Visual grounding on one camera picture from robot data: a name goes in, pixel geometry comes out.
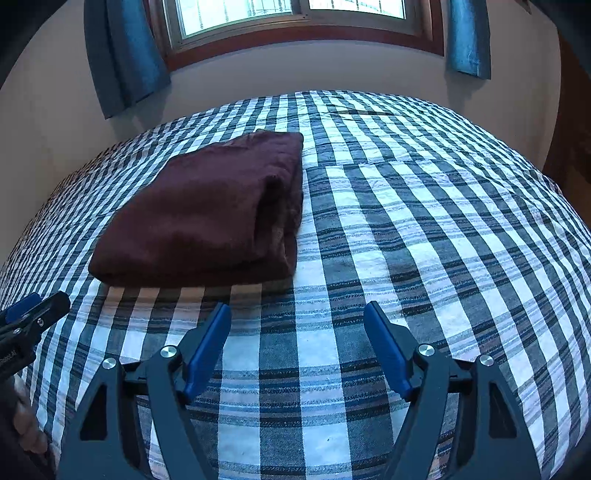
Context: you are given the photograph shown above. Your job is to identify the person's left hand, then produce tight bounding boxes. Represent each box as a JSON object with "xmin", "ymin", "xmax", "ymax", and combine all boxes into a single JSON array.
[{"xmin": 13, "ymin": 376, "xmax": 48, "ymax": 455}]

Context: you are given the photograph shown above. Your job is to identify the blue curtain right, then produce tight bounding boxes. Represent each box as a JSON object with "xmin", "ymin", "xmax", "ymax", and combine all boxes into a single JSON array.
[{"xmin": 448, "ymin": 0, "xmax": 492, "ymax": 80}]

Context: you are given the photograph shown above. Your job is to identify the dark maroon sweater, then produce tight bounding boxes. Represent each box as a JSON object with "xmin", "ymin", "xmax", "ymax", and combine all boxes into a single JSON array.
[{"xmin": 88, "ymin": 130, "xmax": 304, "ymax": 288}]

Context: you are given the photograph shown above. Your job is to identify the blue curtain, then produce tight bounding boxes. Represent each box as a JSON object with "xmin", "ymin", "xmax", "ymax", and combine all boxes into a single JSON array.
[
  {"xmin": 448, "ymin": 0, "xmax": 492, "ymax": 80},
  {"xmin": 84, "ymin": 0, "xmax": 170, "ymax": 119}
]

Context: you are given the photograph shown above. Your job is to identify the brown wooden door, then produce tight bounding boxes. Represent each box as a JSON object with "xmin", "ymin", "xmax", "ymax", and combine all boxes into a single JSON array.
[{"xmin": 543, "ymin": 35, "xmax": 591, "ymax": 225}]

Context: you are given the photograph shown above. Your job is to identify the blue white plaid bedsheet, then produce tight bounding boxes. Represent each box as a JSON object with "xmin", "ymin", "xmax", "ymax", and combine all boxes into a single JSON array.
[{"xmin": 1, "ymin": 90, "xmax": 590, "ymax": 479}]

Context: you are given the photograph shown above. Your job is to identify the blue curtain left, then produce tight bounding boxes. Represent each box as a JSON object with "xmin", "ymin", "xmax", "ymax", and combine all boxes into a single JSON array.
[{"xmin": 84, "ymin": 0, "xmax": 170, "ymax": 119}]

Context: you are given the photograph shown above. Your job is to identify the window with wooden frame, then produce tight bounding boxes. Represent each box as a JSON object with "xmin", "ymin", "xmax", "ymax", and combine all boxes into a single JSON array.
[{"xmin": 143, "ymin": 0, "xmax": 444, "ymax": 71}]

